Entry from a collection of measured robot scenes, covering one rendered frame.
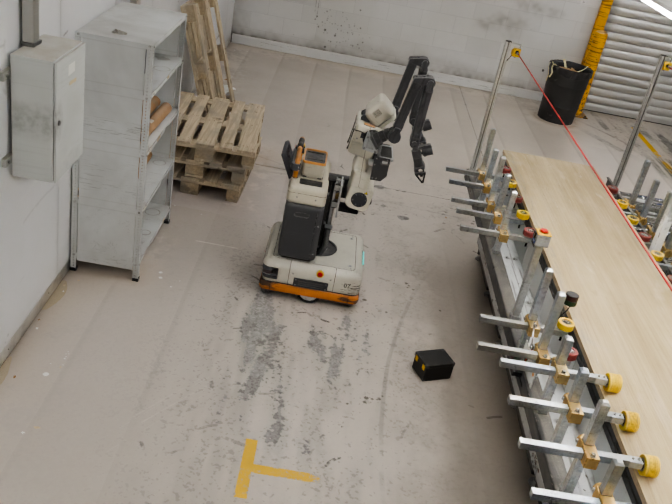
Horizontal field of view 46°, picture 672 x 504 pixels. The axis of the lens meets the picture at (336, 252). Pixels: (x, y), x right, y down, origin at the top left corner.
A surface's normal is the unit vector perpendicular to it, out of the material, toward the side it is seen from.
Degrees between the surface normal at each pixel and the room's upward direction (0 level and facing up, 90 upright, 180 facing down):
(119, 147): 90
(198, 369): 0
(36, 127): 90
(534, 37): 90
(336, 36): 90
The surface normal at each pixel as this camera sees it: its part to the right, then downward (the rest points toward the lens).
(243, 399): 0.18, -0.87
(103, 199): -0.04, 0.47
